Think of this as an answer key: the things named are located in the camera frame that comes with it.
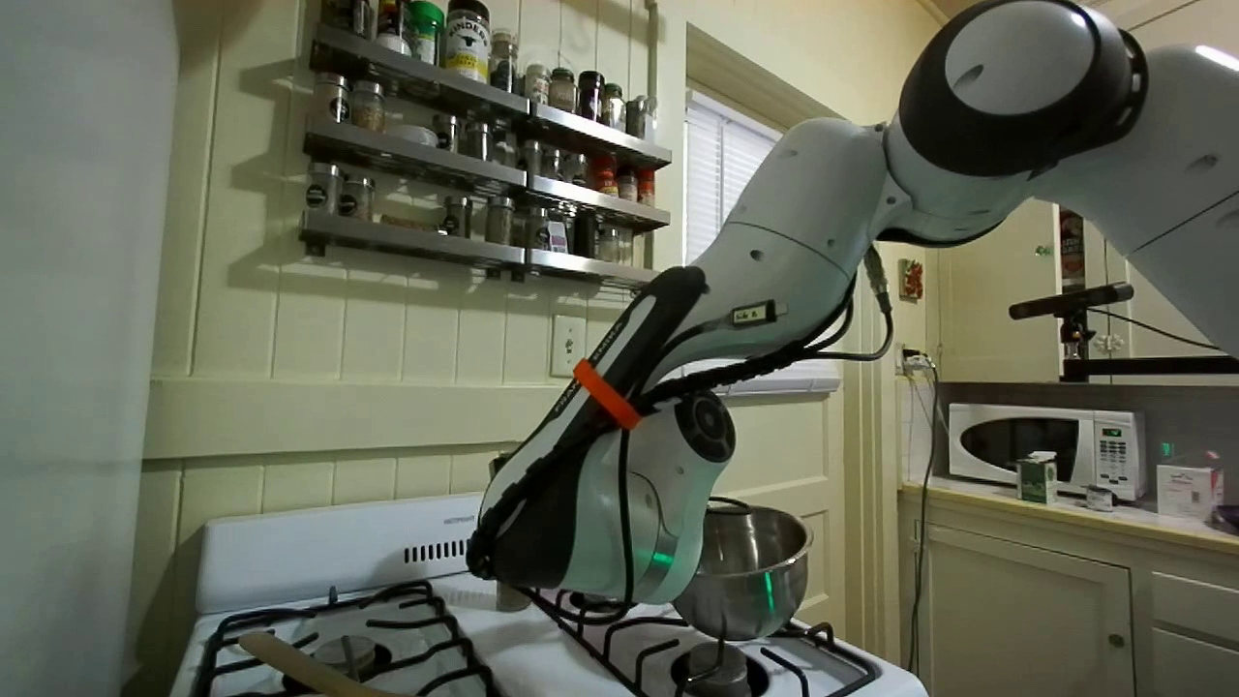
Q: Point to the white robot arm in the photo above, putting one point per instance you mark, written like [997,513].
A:
[801,256]

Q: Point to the black stove grate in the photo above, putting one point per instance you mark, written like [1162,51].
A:
[464,639]
[607,634]

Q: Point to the white gas stove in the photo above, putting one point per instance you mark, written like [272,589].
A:
[324,542]

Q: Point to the green lid bottle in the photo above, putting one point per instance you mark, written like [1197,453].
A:
[429,27]

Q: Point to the stove burner cap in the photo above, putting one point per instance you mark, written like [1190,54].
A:
[362,643]

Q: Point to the glass spice jar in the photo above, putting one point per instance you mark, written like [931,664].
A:
[496,220]
[319,187]
[546,229]
[506,65]
[565,85]
[615,102]
[455,213]
[355,195]
[537,84]
[554,165]
[390,21]
[642,116]
[478,136]
[623,243]
[528,155]
[371,102]
[334,100]
[448,132]
[590,93]

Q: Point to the red spice jar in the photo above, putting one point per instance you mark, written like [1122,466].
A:
[602,172]
[646,182]

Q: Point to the white window blind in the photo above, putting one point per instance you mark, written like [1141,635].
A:
[722,167]

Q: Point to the steel mixing bowl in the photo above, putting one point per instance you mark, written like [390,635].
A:
[749,568]

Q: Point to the large jar white label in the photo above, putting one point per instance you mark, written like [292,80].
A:
[466,40]

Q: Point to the green white can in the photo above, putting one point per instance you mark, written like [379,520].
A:
[1041,478]

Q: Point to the wooden spatula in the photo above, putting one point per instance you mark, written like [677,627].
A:
[297,658]

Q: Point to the cream counter cabinet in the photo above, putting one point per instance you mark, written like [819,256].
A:
[1032,606]

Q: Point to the white microwave oven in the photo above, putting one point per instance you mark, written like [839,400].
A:
[1098,447]

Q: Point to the white refrigerator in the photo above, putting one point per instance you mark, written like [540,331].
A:
[79,322]

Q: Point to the white carton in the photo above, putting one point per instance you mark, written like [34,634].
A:
[1181,488]

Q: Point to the white light switch plate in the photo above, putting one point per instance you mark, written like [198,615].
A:
[572,347]

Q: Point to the steel wall shelf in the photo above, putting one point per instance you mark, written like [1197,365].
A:
[411,162]
[429,84]
[399,244]

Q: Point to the wall power outlet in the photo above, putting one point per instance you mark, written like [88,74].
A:
[916,360]

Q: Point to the cream window frame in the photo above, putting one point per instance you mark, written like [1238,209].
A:
[703,65]

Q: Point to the red wall sign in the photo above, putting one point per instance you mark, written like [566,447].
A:
[910,280]

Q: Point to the black camera boom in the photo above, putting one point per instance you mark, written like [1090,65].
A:
[1069,298]

